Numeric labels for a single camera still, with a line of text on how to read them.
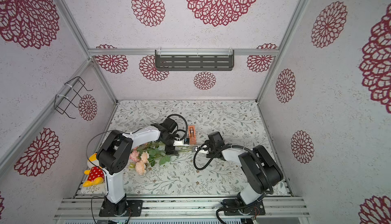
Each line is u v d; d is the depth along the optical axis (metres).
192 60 0.95
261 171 0.42
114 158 0.51
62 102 0.73
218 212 0.66
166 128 0.76
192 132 0.95
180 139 0.83
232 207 0.76
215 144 0.74
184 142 0.83
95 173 0.79
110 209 0.67
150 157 0.84
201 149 0.81
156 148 0.94
